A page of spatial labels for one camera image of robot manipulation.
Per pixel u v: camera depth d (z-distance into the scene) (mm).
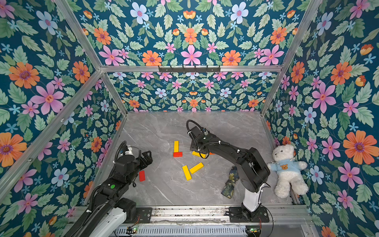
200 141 687
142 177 871
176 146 987
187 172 877
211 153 616
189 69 923
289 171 803
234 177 838
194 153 951
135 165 603
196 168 900
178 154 963
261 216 734
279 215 753
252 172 466
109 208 556
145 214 741
